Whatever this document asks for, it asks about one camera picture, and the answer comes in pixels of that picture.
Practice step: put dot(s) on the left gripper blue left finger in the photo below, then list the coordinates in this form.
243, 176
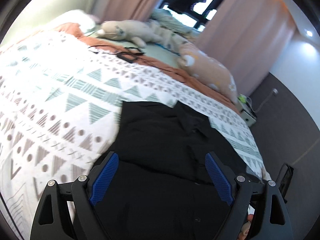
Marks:
101, 176

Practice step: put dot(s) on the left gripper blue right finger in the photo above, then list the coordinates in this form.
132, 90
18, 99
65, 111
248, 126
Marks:
222, 177

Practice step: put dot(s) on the black button shirt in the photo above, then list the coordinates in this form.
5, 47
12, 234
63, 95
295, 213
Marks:
162, 189

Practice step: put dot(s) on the white nightstand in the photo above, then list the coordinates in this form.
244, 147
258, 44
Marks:
245, 109

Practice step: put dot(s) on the patterned bedspread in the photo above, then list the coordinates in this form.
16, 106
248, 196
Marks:
61, 97

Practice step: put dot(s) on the peach patterned pillow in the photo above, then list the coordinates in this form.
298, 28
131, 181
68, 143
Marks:
207, 70

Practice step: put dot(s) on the beige plush toy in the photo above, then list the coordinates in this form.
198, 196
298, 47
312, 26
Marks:
137, 32

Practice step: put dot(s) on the white pillow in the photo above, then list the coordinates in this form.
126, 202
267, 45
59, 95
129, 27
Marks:
86, 22

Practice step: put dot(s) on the crumpled floral blanket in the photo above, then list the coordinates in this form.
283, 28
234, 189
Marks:
172, 32

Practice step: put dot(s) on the right pink curtain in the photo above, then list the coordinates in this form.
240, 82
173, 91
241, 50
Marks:
247, 37

